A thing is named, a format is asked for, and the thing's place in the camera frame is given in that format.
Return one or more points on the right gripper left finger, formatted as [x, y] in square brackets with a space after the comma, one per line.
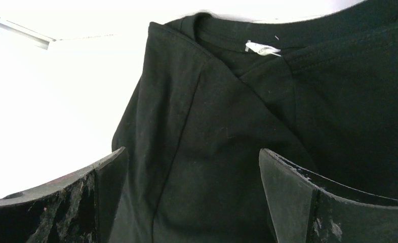
[79, 207]

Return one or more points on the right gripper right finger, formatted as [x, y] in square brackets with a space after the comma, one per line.
[308, 207]

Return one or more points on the black t shirt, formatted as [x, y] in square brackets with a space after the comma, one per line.
[322, 93]

